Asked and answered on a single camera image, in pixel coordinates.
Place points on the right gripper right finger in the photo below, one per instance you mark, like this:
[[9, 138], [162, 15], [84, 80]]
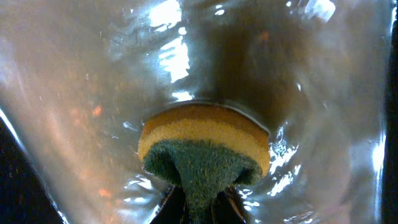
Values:
[[228, 208]]

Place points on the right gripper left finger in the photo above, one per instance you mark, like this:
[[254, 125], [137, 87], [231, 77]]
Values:
[[173, 209]]

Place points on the green yellow sponge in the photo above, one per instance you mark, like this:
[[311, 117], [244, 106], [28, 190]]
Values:
[[204, 149]]

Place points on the black water tray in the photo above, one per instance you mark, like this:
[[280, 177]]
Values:
[[79, 79]]

